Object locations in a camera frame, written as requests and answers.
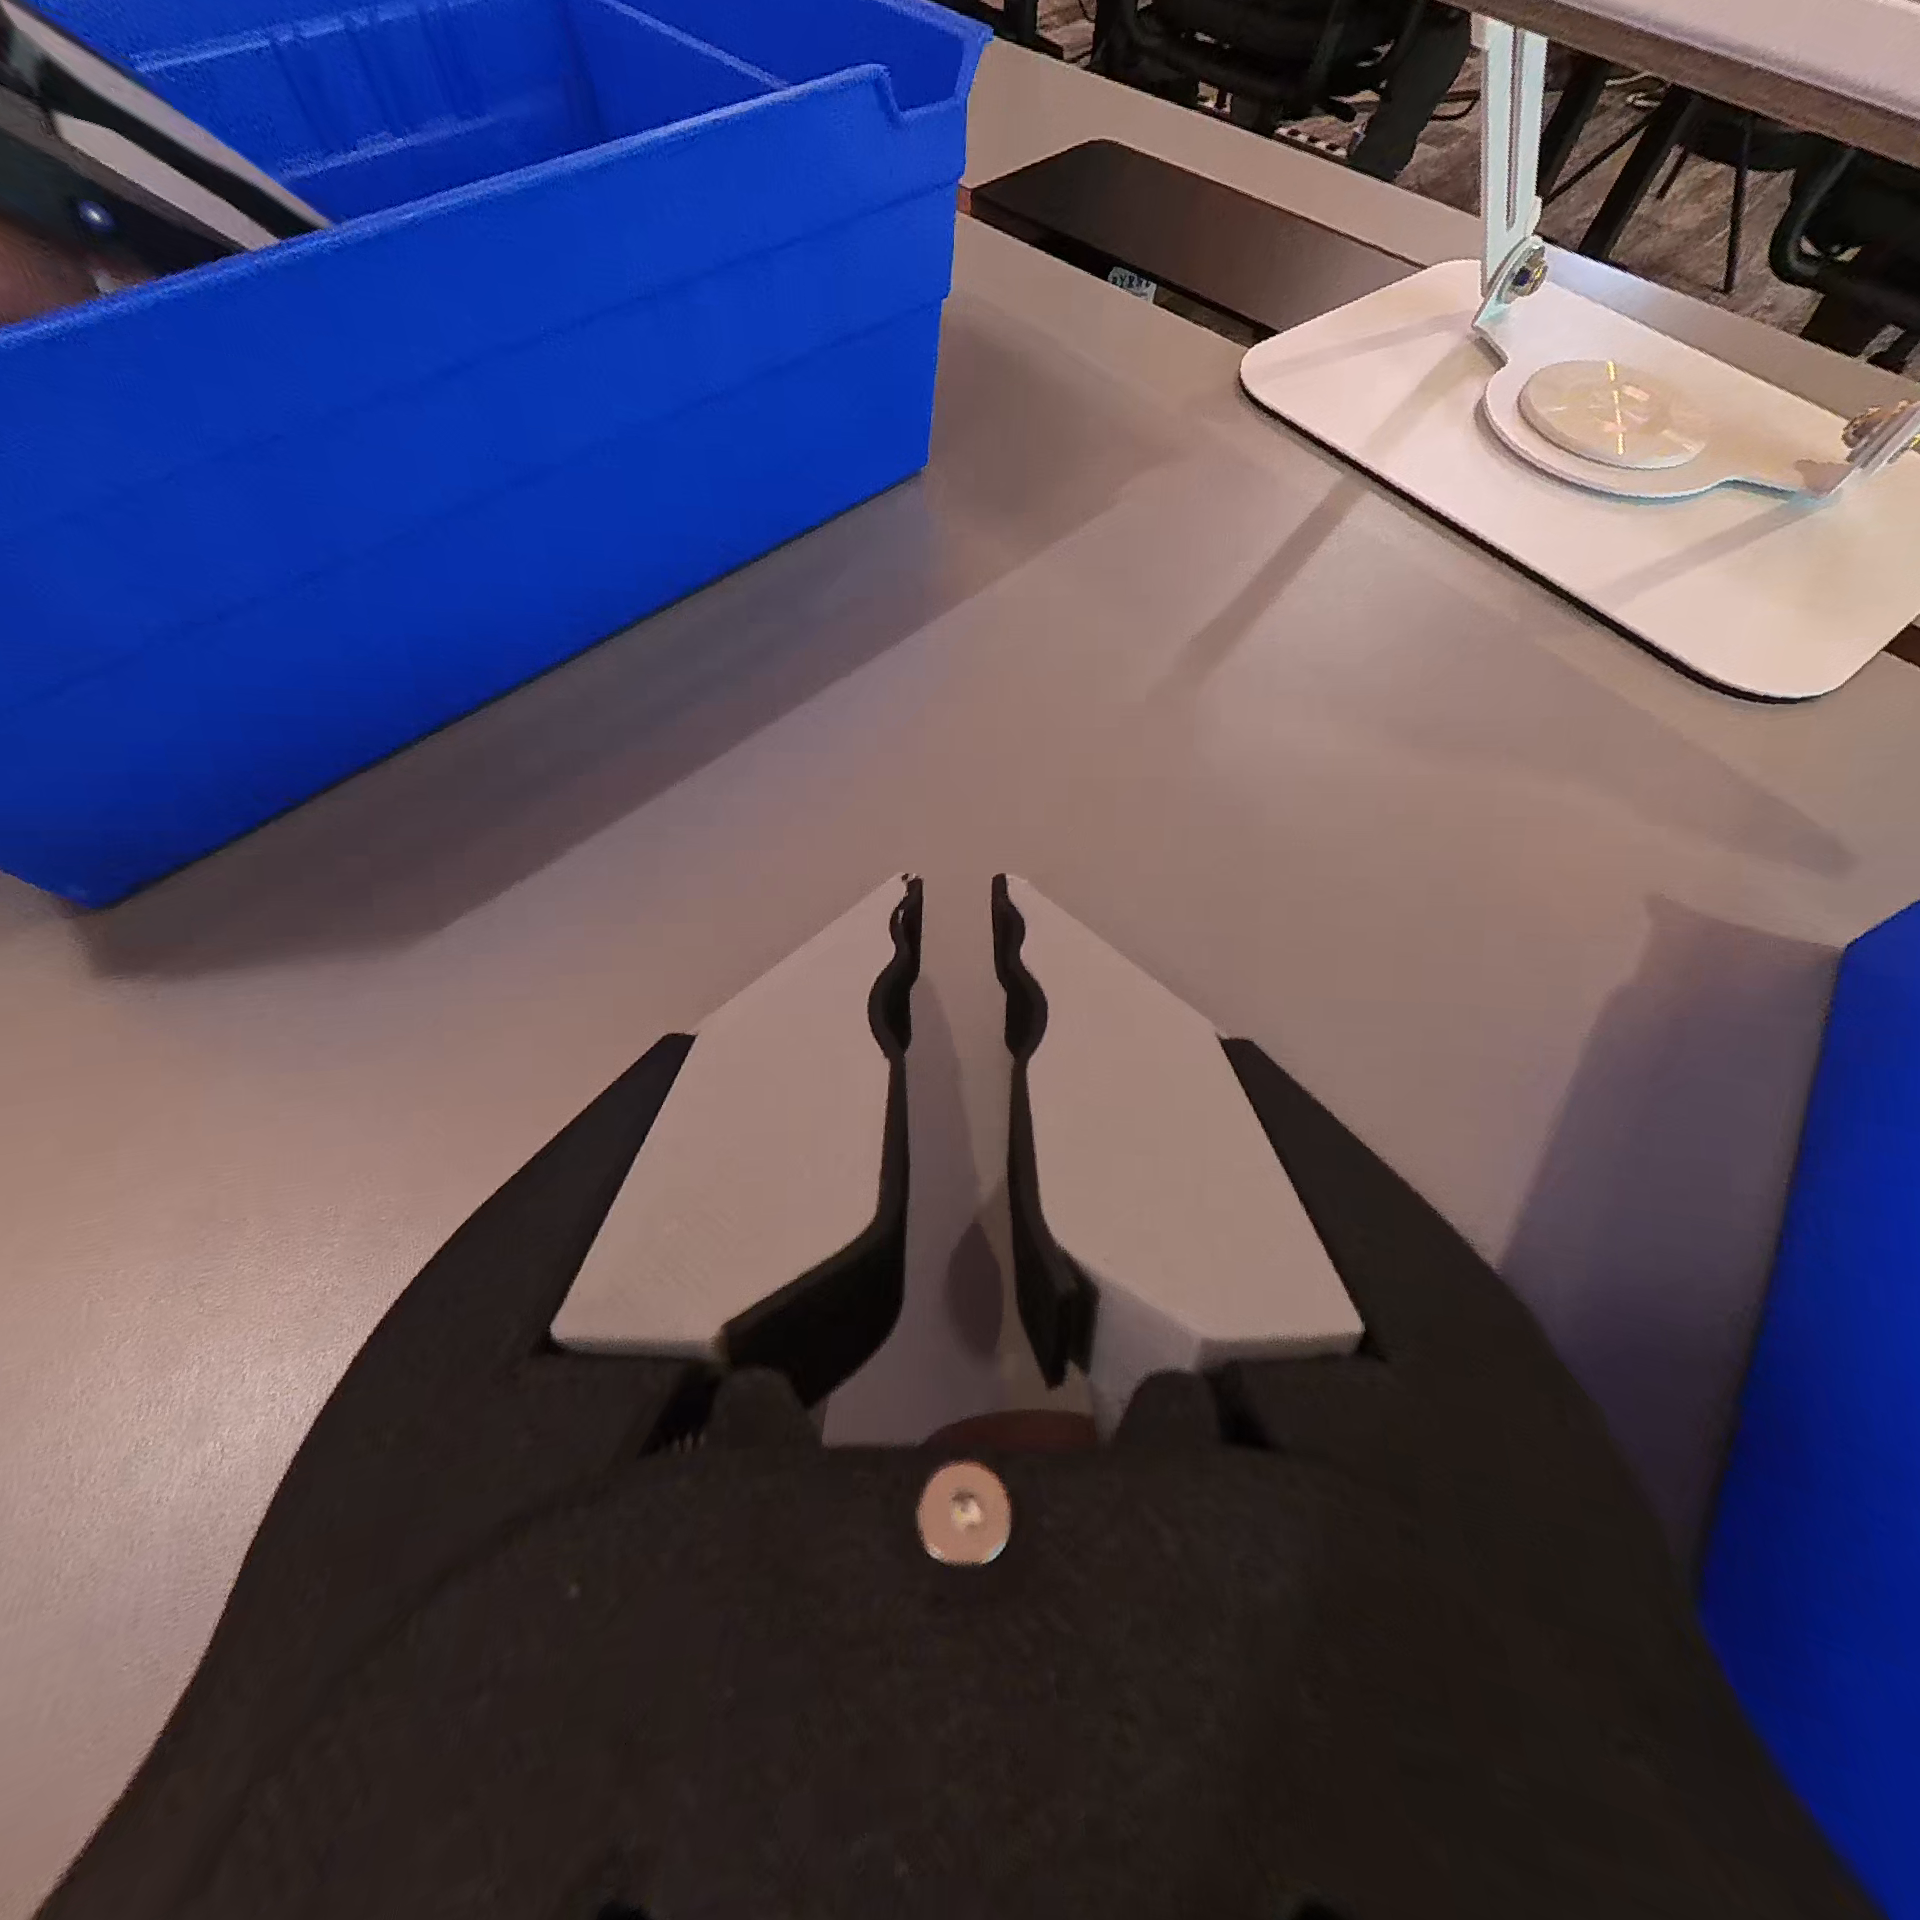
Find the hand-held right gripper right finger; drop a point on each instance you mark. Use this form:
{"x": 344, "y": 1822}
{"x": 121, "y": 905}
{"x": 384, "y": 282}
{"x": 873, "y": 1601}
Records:
{"x": 1185, "y": 1200}

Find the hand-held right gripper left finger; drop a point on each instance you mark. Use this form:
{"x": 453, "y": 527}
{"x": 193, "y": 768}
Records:
{"x": 721, "y": 1200}

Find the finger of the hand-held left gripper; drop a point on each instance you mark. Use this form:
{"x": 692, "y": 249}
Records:
{"x": 118, "y": 159}

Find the blue plastic bin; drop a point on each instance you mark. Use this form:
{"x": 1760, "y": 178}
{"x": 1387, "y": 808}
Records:
{"x": 450, "y": 525}
{"x": 1828, "y": 1350}

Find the white book stand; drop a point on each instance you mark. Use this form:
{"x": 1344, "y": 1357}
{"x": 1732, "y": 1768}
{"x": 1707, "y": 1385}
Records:
{"x": 1650, "y": 570}

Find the black office chair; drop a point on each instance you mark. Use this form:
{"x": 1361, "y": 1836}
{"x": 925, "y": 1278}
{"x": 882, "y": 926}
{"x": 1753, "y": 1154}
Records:
{"x": 1276, "y": 77}
{"x": 1845, "y": 255}

